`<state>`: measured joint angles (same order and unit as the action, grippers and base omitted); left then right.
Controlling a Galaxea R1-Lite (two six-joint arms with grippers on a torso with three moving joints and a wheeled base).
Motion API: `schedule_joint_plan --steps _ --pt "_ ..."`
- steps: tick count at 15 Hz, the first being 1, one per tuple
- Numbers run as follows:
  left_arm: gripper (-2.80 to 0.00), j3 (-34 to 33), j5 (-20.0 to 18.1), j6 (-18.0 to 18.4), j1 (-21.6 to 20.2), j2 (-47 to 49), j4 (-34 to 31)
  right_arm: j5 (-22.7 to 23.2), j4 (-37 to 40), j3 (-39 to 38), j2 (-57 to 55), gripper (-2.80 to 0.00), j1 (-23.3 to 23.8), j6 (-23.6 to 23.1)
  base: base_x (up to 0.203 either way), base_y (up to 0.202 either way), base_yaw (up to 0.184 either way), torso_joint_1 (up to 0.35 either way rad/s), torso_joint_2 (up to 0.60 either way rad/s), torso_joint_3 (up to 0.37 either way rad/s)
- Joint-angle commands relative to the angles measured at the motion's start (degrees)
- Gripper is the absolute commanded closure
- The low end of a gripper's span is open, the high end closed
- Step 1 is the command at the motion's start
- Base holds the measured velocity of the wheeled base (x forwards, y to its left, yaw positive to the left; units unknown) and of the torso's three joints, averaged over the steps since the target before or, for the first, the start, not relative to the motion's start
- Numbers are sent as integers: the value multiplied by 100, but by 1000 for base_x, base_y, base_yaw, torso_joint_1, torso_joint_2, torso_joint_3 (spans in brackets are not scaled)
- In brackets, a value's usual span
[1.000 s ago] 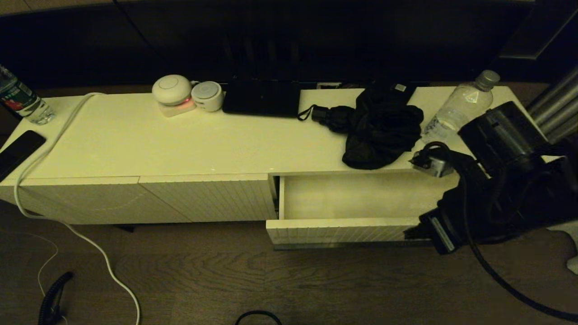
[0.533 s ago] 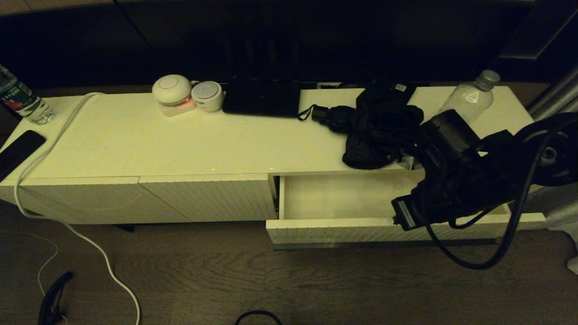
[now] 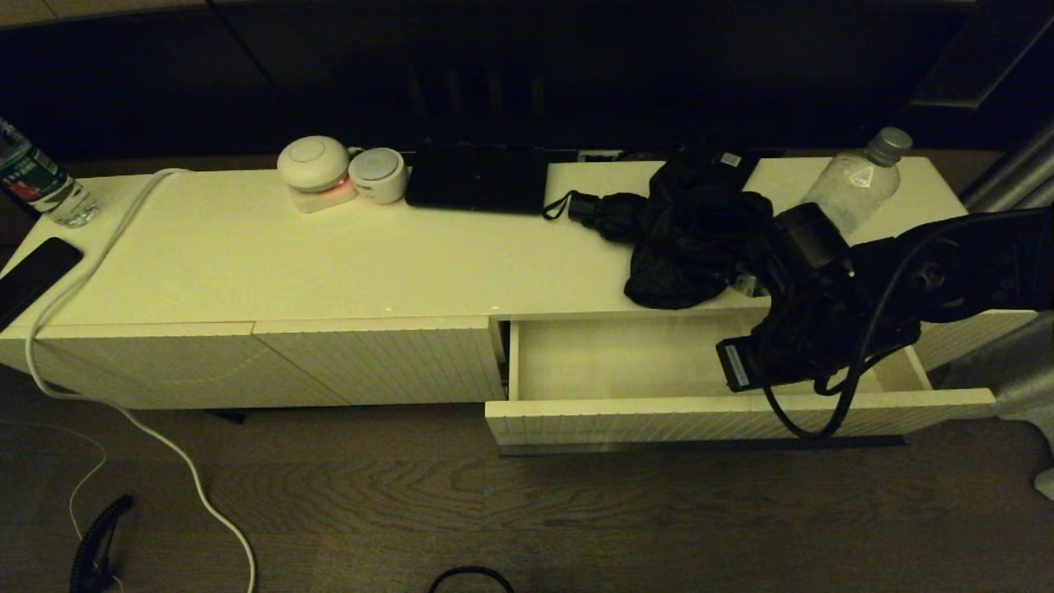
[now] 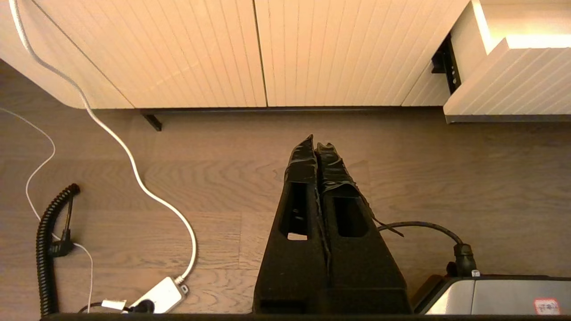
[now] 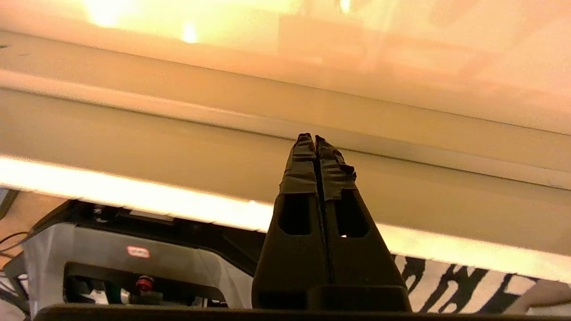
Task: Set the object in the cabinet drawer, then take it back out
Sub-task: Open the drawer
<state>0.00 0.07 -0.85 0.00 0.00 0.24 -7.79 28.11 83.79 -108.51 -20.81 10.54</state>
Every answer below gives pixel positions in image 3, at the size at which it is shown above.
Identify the white drawer with black handle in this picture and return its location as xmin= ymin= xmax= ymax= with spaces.
xmin=484 ymin=317 xmax=997 ymax=455

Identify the black umbrella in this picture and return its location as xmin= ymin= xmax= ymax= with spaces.
xmin=542 ymin=161 xmax=779 ymax=311

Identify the clear water bottle grey cap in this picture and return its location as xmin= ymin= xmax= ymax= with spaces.
xmin=800 ymin=128 xmax=913 ymax=240

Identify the white low cabinet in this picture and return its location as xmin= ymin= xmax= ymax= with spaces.
xmin=0 ymin=156 xmax=1038 ymax=425

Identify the small black set-top box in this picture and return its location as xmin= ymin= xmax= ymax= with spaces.
xmin=700 ymin=151 xmax=760 ymax=194

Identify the large black box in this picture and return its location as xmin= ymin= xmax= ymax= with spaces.
xmin=404 ymin=144 xmax=550 ymax=216

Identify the small white round speaker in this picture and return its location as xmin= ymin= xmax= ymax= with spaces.
xmin=348 ymin=147 xmax=409 ymax=205

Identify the white flat charging base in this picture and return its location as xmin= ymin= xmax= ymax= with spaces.
xmin=291 ymin=179 xmax=360 ymax=215

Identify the white dome shaped device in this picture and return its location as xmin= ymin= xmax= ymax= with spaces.
xmin=277 ymin=136 xmax=352 ymax=194

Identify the black smartphone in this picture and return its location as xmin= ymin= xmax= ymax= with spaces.
xmin=0 ymin=237 xmax=85 ymax=333

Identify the water bottle with green label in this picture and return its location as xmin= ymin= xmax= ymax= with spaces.
xmin=0 ymin=117 xmax=101 ymax=229

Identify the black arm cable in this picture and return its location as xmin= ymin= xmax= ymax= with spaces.
xmin=762 ymin=210 xmax=989 ymax=437

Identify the black cable loop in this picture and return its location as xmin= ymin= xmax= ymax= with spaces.
xmin=428 ymin=567 xmax=515 ymax=593

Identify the thin white cable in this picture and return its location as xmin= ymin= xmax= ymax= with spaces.
xmin=0 ymin=420 xmax=124 ymax=593

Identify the black coiled cable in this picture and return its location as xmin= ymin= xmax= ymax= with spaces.
xmin=70 ymin=494 xmax=134 ymax=593

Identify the thick white cable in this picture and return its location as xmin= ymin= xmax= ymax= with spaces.
xmin=25 ymin=169 xmax=258 ymax=593

